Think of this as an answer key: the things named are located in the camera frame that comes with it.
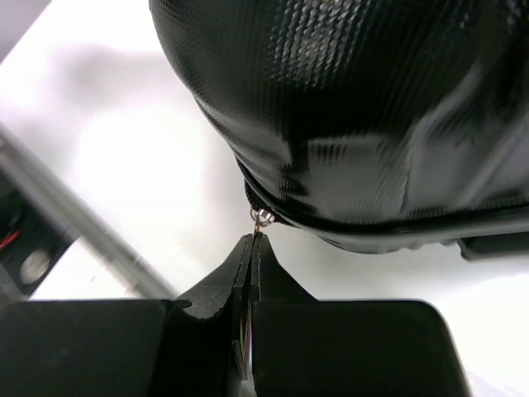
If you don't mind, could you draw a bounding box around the black hard-shell suitcase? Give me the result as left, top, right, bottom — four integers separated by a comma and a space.
150, 1, 528, 258

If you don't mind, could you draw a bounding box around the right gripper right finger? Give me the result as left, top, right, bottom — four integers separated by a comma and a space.
250, 232, 317, 304

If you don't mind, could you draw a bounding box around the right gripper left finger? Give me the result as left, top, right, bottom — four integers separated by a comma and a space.
174, 234, 253, 380

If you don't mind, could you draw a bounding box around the aluminium table edge rail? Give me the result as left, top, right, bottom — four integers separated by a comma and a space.
1, 126, 179, 299

